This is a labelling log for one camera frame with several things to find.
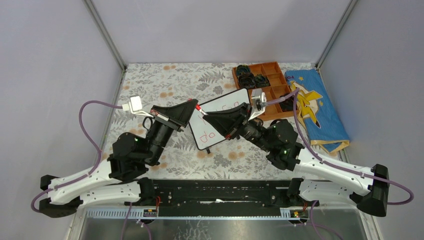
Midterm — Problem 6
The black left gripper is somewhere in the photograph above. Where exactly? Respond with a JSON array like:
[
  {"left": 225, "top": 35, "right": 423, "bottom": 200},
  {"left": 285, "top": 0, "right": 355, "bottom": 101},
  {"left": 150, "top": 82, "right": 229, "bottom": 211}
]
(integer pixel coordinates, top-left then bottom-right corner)
[{"left": 144, "top": 101, "right": 200, "bottom": 167}]

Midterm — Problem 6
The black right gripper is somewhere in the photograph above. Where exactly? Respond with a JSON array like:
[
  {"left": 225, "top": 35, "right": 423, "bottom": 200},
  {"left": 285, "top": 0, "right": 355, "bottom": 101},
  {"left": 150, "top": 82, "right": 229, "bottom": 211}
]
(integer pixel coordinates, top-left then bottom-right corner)
[{"left": 203, "top": 102, "right": 274, "bottom": 153}]

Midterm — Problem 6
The black framed whiteboard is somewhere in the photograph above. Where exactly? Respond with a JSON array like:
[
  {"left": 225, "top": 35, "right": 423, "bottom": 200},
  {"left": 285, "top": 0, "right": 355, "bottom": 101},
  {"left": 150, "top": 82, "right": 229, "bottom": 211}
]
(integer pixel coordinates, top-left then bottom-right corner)
[{"left": 189, "top": 88, "right": 249, "bottom": 151}]

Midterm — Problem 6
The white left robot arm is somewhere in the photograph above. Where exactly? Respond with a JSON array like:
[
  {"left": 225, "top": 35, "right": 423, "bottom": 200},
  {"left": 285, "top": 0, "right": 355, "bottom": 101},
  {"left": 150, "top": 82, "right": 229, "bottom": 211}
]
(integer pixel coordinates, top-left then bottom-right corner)
[{"left": 31, "top": 96, "right": 198, "bottom": 218}]

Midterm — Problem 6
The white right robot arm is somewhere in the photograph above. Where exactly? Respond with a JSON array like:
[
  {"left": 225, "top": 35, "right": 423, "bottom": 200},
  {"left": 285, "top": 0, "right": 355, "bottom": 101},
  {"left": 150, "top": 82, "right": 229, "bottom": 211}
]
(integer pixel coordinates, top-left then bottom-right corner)
[{"left": 202, "top": 103, "right": 390, "bottom": 217}]

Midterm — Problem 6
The floral table cloth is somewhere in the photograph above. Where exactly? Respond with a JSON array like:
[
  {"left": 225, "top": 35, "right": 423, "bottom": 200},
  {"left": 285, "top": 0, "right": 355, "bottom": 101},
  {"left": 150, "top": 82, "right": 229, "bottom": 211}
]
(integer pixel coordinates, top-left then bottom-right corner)
[{"left": 96, "top": 62, "right": 345, "bottom": 181}]

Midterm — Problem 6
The black coiled band middle left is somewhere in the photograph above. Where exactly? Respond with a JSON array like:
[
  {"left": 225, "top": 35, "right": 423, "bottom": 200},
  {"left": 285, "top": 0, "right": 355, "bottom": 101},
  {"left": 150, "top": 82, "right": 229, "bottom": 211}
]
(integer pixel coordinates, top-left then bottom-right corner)
[{"left": 237, "top": 72, "right": 256, "bottom": 90}]

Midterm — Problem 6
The black coiled band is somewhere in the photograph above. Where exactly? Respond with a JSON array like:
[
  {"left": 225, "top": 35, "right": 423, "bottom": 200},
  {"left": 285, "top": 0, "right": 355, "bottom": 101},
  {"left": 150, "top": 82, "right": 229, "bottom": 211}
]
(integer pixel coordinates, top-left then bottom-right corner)
[
  {"left": 237, "top": 72, "right": 256, "bottom": 90},
  {"left": 278, "top": 96, "right": 294, "bottom": 112},
  {"left": 254, "top": 74, "right": 270, "bottom": 88},
  {"left": 235, "top": 64, "right": 251, "bottom": 78}
]

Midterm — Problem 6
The black coiled band middle right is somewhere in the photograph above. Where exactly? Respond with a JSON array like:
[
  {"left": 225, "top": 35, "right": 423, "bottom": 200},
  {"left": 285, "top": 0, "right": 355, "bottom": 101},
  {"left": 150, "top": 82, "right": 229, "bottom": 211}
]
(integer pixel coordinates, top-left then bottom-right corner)
[{"left": 254, "top": 74, "right": 270, "bottom": 88}]

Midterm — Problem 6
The black coiled band back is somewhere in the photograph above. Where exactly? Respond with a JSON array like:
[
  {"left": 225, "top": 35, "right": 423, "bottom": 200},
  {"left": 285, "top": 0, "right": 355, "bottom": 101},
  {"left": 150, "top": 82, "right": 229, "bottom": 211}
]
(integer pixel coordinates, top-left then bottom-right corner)
[{"left": 235, "top": 64, "right": 251, "bottom": 78}]

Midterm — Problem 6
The orange wooden compartment tray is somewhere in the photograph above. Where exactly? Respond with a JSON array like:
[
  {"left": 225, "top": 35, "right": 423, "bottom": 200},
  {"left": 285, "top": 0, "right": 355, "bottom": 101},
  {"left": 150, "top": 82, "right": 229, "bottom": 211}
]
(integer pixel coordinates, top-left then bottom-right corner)
[{"left": 232, "top": 61, "right": 295, "bottom": 121}]

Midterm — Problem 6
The black coiled band front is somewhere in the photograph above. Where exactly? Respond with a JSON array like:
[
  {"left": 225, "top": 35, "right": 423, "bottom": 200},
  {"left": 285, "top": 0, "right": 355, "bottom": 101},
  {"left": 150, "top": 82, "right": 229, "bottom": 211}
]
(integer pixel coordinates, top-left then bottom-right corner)
[{"left": 278, "top": 96, "right": 294, "bottom": 112}]

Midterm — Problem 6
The blue cartoon cloth bag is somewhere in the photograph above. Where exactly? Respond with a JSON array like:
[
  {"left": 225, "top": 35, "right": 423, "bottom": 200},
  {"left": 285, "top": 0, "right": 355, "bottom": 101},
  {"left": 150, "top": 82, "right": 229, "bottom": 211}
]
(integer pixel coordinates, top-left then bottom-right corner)
[{"left": 284, "top": 69, "right": 350, "bottom": 154}]

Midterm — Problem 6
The left electronics board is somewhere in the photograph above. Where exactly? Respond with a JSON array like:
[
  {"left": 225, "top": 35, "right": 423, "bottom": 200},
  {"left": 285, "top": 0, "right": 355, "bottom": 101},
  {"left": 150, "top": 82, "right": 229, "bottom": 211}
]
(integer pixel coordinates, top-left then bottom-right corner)
[{"left": 142, "top": 208, "right": 158, "bottom": 218}]

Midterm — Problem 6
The electronics board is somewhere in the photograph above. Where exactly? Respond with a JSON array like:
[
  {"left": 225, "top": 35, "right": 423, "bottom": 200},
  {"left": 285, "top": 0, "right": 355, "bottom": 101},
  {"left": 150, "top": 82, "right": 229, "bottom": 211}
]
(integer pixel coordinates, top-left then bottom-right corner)
[
  {"left": 142, "top": 208, "right": 158, "bottom": 218},
  {"left": 290, "top": 209, "right": 309, "bottom": 219}
]

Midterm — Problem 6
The right electronics board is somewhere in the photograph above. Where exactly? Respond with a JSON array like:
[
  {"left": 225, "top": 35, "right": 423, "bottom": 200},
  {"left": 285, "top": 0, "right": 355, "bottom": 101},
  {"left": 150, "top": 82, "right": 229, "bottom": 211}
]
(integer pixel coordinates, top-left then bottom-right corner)
[{"left": 290, "top": 209, "right": 309, "bottom": 219}]

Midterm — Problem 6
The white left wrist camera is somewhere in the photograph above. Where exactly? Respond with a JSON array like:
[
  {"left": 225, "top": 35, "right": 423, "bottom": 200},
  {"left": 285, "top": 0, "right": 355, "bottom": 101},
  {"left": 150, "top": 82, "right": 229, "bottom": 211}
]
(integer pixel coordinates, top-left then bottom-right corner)
[{"left": 122, "top": 95, "right": 152, "bottom": 117}]

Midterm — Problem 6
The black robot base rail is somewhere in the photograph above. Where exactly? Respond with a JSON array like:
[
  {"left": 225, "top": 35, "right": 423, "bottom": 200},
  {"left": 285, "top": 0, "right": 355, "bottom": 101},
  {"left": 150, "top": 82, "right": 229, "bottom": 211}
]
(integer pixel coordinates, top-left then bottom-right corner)
[{"left": 91, "top": 178, "right": 321, "bottom": 218}]

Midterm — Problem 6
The left aluminium frame post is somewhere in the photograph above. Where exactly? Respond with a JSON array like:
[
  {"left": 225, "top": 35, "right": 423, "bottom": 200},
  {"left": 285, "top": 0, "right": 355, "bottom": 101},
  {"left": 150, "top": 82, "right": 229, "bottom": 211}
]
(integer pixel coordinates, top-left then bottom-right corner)
[{"left": 82, "top": 0, "right": 127, "bottom": 71}]

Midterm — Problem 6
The aluminium frame post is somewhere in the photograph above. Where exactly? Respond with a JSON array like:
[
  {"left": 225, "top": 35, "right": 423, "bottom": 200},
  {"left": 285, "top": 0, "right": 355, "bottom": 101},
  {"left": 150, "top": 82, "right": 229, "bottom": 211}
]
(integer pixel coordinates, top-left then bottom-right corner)
[
  {"left": 82, "top": 0, "right": 127, "bottom": 71},
  {"left": 315, "top": 0, "right": 359, "bottom": 69}
]

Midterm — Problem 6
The right aluminium frame post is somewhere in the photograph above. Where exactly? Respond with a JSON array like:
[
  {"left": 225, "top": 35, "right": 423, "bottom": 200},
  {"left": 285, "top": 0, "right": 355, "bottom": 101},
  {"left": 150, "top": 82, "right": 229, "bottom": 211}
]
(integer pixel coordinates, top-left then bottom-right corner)
[{"left": 315, "top": 0, "right": 359, "bottom": 69}]

